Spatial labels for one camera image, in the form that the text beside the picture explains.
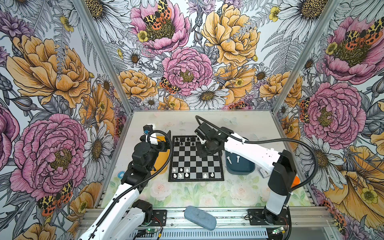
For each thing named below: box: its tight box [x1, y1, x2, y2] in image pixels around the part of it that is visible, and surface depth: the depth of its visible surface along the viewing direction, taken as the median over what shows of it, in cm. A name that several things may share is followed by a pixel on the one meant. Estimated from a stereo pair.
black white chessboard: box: [168, 135, 225, 182], surface depth 91 cm
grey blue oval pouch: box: [184, 205, 217, 231], surface depth 73 cm
